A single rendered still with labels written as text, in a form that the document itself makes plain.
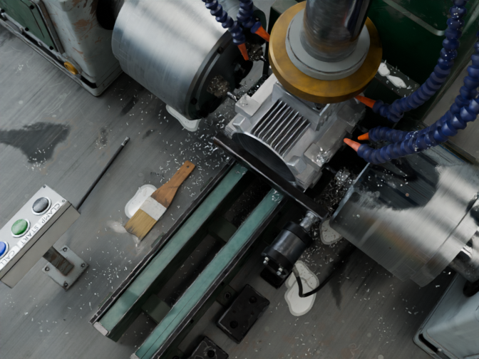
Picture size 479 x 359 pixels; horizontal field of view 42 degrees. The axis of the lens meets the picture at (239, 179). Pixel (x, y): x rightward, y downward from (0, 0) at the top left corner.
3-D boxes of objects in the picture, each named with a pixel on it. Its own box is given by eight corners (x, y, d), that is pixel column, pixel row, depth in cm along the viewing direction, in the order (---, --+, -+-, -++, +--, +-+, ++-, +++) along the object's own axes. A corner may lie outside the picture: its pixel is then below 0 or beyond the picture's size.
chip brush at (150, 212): (182, 157, 140) (182, 156, 139) (200, 169, 139) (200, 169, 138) (122, 228, 134) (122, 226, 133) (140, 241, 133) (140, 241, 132)
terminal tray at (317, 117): (308, 56, 118) (313, 35, 111) (353, 88, 116) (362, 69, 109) (269, 101, 114) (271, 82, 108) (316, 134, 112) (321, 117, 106)
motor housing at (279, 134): (282, 83, 133) (292, 33, 115) (356, 135, 129) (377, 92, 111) (223, 151, 127) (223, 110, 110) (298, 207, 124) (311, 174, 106)
